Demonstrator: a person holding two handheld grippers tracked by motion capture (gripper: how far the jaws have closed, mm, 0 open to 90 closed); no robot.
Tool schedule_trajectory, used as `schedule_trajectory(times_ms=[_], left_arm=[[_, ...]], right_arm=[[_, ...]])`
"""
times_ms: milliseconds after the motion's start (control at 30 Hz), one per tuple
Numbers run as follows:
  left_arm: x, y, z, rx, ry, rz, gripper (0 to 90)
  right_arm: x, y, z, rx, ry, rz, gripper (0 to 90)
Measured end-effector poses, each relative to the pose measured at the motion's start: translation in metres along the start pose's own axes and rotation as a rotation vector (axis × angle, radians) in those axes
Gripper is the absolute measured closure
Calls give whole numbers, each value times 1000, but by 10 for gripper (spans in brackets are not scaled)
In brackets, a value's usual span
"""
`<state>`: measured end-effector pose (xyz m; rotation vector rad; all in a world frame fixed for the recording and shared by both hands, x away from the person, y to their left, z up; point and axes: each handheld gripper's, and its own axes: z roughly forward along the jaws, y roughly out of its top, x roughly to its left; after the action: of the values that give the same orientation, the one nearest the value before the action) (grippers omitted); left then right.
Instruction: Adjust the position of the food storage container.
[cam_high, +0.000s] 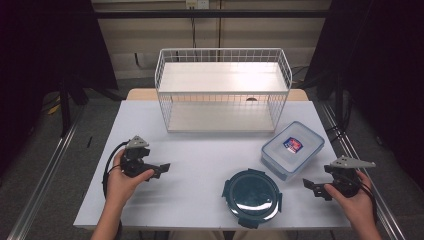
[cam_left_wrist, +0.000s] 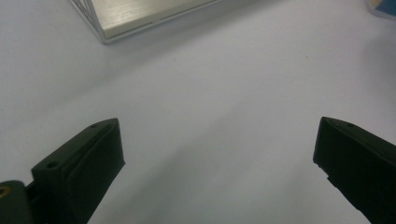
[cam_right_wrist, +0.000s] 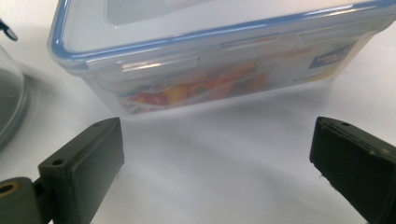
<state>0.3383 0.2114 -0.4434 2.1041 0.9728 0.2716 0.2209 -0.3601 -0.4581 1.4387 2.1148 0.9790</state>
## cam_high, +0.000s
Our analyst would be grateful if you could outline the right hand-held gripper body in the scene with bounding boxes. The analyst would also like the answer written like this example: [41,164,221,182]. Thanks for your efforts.
[323,155,377,199]

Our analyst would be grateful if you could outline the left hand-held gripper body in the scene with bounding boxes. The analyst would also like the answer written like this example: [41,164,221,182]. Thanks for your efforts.
[119,135,161,179]

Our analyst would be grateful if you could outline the clear rectangular food container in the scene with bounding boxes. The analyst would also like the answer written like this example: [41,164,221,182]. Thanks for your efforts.
[260,120,326,183]

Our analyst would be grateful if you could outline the round dark teal container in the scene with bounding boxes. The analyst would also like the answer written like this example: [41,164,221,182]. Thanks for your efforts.
[221,168,284,230]

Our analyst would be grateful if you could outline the white wire shelf rack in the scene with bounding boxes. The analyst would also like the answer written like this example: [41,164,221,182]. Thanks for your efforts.
[154,47,293,134]

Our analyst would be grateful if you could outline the person's right hand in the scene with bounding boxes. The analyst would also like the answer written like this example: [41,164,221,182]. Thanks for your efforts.
[323,169,377,231]

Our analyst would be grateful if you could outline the person's left hand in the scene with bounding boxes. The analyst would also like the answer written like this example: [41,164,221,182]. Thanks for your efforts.
[105,149,156,210]

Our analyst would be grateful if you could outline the wooden table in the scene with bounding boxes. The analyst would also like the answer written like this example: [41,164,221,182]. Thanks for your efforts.
[125,87,310,102]

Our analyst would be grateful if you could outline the black metal stand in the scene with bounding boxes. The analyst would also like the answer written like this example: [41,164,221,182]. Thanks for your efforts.
[58,79,74,138]

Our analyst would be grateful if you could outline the yellow floor object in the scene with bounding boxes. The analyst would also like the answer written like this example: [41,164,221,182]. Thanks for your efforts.
[45,95,62,116]

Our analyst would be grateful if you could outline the black curtain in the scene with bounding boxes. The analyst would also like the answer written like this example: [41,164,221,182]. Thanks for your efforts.
[304,0,424,191]
[0,0,118,174]

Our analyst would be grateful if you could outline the black horizontal bar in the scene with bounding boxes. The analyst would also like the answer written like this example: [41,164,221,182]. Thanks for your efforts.
[93,9,332,20]

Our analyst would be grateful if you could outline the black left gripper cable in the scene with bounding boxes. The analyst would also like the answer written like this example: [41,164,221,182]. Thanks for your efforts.
[101,141,130,200]

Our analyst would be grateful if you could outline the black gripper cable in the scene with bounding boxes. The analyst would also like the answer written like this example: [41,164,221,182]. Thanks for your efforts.
[346,169,380,225]
[101,141,130,200]

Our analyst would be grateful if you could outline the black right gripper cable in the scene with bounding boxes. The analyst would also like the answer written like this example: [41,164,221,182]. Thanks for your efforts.
[346,169,380,225]

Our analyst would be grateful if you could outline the aluminium floor rail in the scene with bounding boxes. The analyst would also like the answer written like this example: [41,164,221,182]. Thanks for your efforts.
[319,99,407,240]
[6,105,86,240]

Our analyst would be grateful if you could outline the black hanging wall cable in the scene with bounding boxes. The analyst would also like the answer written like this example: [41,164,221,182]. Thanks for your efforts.
[190,8,198,50]

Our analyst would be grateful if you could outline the white wall outlet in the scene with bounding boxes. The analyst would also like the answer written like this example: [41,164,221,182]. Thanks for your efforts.
[185,0,211,10]

